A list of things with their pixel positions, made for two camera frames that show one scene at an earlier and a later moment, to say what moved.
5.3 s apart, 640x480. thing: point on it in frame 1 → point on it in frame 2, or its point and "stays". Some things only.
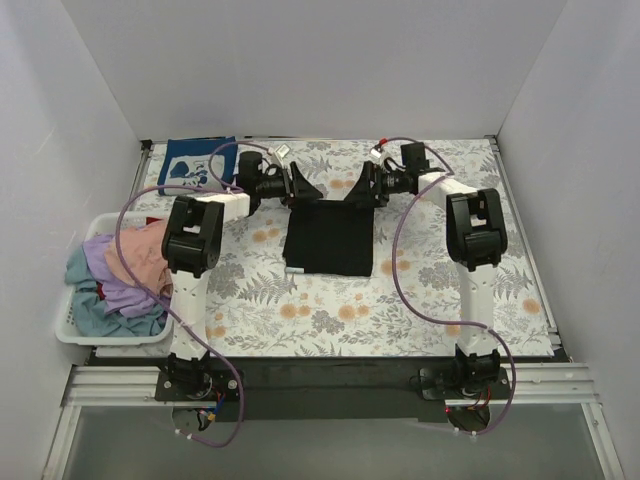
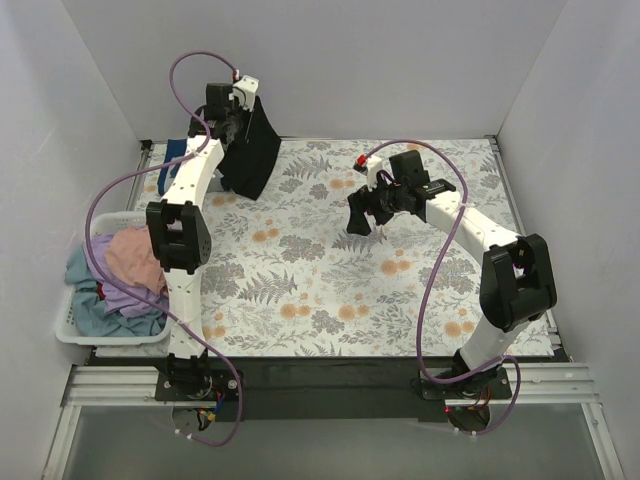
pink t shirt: (142, 248) stays
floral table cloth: (345, 245) stays
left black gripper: (289, 183) → (235, 126)
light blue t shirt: (90, 311) stays
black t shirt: (329, 237) → (249, 159)
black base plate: (317, 390) stays
